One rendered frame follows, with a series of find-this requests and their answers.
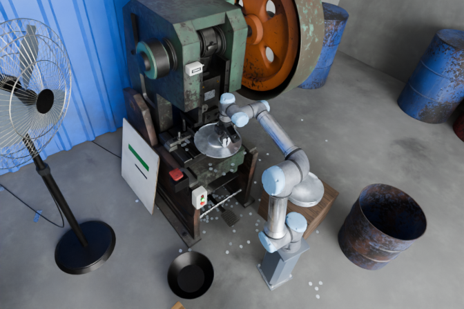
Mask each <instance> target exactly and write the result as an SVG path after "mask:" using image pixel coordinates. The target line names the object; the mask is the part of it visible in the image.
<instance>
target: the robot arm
mask: <svg viewBox="0 0 464 309"><path fill-rule="evenodd" d="M269 109H270V107H269V104H268V102H267V101H265V100H261V101H256V102H254V103H250V104H248V105H245V106H241V107H239V106H238V105H237V104H236V103H235V97H234V95H233V94H231V93H224V94H222V95H221V97H220V115H218V116H217V117H218V119H219V122H218V123H217V124H215V128H216V130H215V132H216V133H217V134H218V135H220V137H218V140H219V141H220V143H221V144H222V146H223V147H224V148H225V147H227V146H228V144H229V143H230V141H232V143H236V142H238V141H239V140H240V138H239V136H238V134H237V132H236V131H235V129H234V128H233V126H232V125H231V122H233V123H234V124H235V125H236V126H238V127H242V126H244V125H245V124H247V123H248V121H249V119H252V118H254V117H255V118H256V119H257V121H258V122H259V124H260V125H261V126H262V127H263V129H264V130H265V132H266V133H267V134H268V135H269V136H270V138H271V139H272V141H273V142H274V144H276V146H277V147H278V148H279V150H280V151H281V153H282V154H283V155H284V160H285V161H284V162H282V163H279V164H277V165H275V166H271V167H270V168H268V169H266V170H265V171H264V172H263V174H262V183H263V187H264V189H265V191H266V192H267V193H268V194H269V209H268V218H267V222H266V223H265V225H264V230H263V231H260V232H259V238H260V241H261V243H262V245H263V246H264V248H265V249H266V250H267V251H268V252H274V251H276V250H278V249H281V250H282V251H284V252H287V253H294V252H296V251H298V250H299V249H300V247H301V244H302V235H303V233H304V231H305V230H306V228H307V221H306V219H305V218H304V217H303V216H302V215H301V214H300V213H297V212H290V213H289V214H288V215H287V216H286V211H287V200H288V197H290V196H291V193H292V190H293V187H294V186H295V185H297V184H299V183H301V182H303V181H304V180H305V179H306V178H307V176H308V174H309V160H308V158H307V156H306V154H305V152H304V151H303V150H302V148H300V147H297V146H296V144H295V143H294V142H293V141H292V140H291V138H290V137H289V136H288V134H287V133H286V132H285V131H284V130H283V129H282V127H281V126H280V125H279V123H278V122H277V121H276V120H275V119H274V118H273V116H272V115H271V113H270V112H269ZM285 216H286V217H285Z"/></svg>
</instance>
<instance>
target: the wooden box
mask: <svg viewBox="0 0 464 309"><path fill-rule="evenodd" d="M318 179H319V178H318ZM319 180H321V179H319ZM321 182H322V184H323V186H324V194H323V196H322V199H321V200H320V202H318V203H317V204H316V205H314V206H310V207H302V206H298V205H296V204H294V203H292V202H290V200H287V211H286V216H287V215H288V214H289V213H290V212H297V213H300V214H301V215H302V216H303V217H304V218H305V219H306V221H307V228H306V230H305V231H304V233H303V235H302V237H303V238H304V240H306V239H307V237H308V236H309V235H310V234H311V233H312V232H313V231H314V230H315V229H316V228H317V227H318V226H319V225H320V224H321V222H322V221H323V220H324V219H325V217H326V216H327V213H328V212H329V210H330V208H331V207H332V205H333V203H334V201H335V200H336V197H337V196H338V195H339V192H338V191H336V190H335V189H333V188H332V187H331V186H329V185H328V184H326V183H325V182H324V181H322V180H321ZM268 209H269V194H268V193H267V192H266V191H265V189H263V192H262V197H261V200H260V205H259V208H258V214H259V215H260V216H261V217H262V218H263V219H264V220H265V221H267V218H268ZM286 216H285V217H286Z"/></svg>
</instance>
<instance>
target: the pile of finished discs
mask: <svg viewBox="0 0 464 309"><path fill-rule="evenodd" d="M323 194H324V186H323V184H322V182H321V180H319V179H318V177H317V176H315V175H314V174H313V173H311V172H309V174H308V176H307V178H306V179H305V180H304V181H303V182H301V183H299V184H297V185H295V186H294V187H293V190H292V193H291V196H290V197H288V200H290V202H292V203H294V204H296V205H298V206H302V207H310V206H314V205H316V204H317V203H318V202H320V200H321V199H322V196H323Z"/></svg>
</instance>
